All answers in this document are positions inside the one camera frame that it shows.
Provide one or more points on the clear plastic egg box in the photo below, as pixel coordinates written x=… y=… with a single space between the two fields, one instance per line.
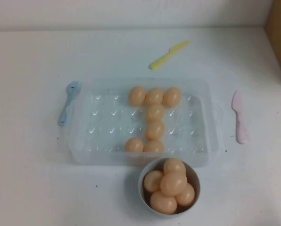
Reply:
x=107 y=122

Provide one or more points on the brown cardboard box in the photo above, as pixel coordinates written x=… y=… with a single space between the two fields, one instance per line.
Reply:
x=279 y=35

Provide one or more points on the yellow plastic knife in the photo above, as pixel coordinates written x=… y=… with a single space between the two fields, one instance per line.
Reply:
x=165 y=56

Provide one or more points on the white round bowl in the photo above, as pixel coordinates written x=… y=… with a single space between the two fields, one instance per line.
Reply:
x=196 y=179

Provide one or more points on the pink plastic knife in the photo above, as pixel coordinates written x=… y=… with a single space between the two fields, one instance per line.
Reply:
x=239 y=117

